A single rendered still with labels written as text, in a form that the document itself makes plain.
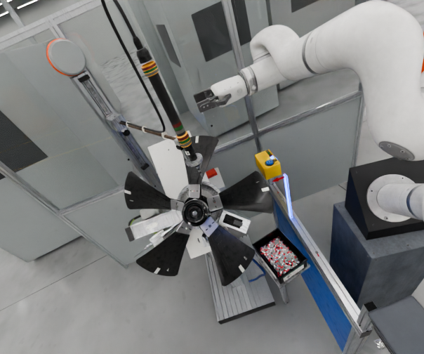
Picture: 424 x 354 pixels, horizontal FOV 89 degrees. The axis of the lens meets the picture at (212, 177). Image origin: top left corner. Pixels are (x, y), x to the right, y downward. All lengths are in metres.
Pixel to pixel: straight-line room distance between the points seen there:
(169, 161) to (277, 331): 1.43
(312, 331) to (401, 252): 0.99
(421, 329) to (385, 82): 0.53
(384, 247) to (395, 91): 0.83
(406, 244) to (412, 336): 0.54
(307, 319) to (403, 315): 1.29
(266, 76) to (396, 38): 0.39
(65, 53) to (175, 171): 0.76
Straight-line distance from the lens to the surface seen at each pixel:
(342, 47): 0.46
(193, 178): 1.02
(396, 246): 1.18
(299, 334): 1.96
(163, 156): 1.28
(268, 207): 1.00
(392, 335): 0.72
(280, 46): 0.66
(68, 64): 1.35
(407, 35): 0.45
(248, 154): 1.80
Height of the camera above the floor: 1.92
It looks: 39 degrees down
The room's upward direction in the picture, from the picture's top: 24 degrees counter-clockwise
